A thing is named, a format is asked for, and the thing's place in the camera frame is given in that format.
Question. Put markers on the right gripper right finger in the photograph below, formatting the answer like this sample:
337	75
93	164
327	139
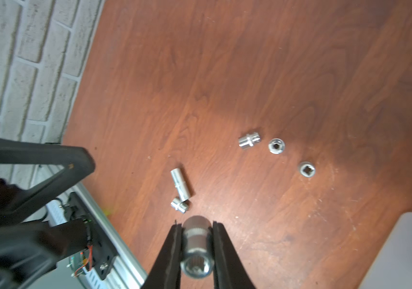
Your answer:
229	272

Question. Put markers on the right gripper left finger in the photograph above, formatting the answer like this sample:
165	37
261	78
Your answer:
166	271

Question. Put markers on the translucent plastic storage box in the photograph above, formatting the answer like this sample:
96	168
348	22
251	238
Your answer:
392	268

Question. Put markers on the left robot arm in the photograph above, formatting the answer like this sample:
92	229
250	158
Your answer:
30	249

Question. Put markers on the short silver socket near long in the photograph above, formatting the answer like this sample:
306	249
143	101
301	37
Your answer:
180	206

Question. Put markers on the aluminium rail frame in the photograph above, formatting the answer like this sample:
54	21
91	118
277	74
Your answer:
113	264

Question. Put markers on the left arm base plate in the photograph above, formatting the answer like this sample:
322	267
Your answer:
99	253

